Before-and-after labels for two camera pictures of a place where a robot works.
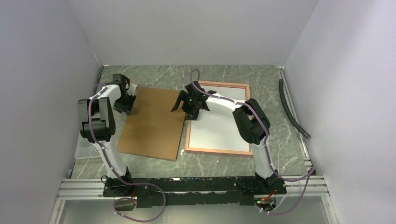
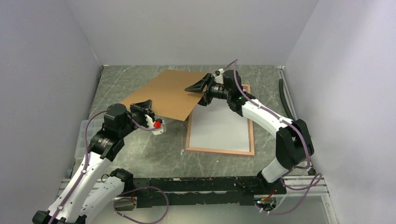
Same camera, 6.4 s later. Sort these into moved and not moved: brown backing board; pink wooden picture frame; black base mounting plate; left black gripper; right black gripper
Moved: right black gripper; brown backing board; left black gripper
Not moved: pink wooden picture frame; black base mounting plate
